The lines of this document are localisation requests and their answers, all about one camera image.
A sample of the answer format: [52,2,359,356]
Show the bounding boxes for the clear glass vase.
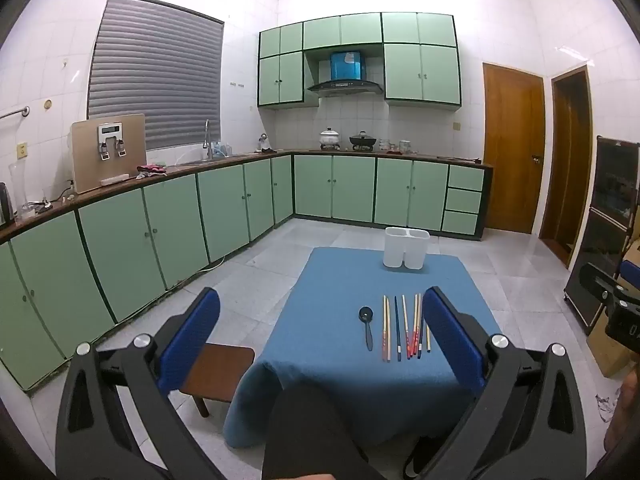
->
[9,162,32,219]

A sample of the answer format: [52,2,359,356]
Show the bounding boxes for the brown wooden stool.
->
[179,343,256,418]

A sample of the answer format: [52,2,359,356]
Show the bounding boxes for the steel electric kettle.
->
[0,182,16,227]

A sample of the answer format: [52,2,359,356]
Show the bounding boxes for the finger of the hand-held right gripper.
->
[580,262,623,302]

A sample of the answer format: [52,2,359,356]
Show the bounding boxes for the white utensil holder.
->
[383,227,431,270]

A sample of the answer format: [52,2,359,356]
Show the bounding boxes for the beige water dispenser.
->
[70,113,147,194]

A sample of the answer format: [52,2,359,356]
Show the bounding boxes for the brown wooden door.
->
[482,62,546,235]

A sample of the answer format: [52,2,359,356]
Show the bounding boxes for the green base kitchen cabinets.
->
[0,149,494,395]

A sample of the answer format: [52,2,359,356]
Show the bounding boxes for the person's leg black pants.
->
[262,382,386,480]

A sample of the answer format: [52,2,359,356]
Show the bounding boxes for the glass jars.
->
[378,138,418,155]

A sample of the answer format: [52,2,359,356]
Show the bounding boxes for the range hood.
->
[306,50,385,99]

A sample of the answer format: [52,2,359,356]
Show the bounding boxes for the blue cloth-covered table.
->
[222,246,493,450]

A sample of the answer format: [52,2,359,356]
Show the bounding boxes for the person's right forearm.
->
[604,374,640,456]

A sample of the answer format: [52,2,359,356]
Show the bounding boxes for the grey window blind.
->
[87,0,225,151]

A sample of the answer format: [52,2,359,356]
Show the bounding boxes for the black glass-front cabinet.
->
[564,135,640,328]

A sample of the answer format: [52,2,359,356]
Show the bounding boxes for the wooden doorway frame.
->
[539,66,593,268]

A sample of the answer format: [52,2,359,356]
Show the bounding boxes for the black spoon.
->
[358,306,375,352]

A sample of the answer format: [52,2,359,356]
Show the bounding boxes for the cardboard box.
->
[586,240,640,378]

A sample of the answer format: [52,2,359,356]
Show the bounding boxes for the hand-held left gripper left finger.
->
[55,287,236,480]

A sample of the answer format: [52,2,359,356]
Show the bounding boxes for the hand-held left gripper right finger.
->
[404,286,587,480]

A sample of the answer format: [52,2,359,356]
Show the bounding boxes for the green wall kitchen cabinets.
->
[257,12,462,109]

